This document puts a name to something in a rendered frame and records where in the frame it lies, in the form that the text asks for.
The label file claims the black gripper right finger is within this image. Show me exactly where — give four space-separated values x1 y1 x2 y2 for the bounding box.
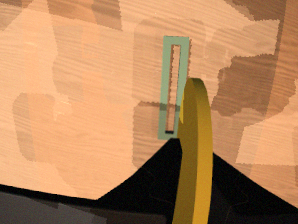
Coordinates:
208 153 298 224

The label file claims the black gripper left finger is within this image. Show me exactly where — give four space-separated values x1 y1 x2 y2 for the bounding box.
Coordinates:
0 137 182 224

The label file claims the gold coin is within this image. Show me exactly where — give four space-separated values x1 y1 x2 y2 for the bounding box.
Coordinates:
173 77 213 224

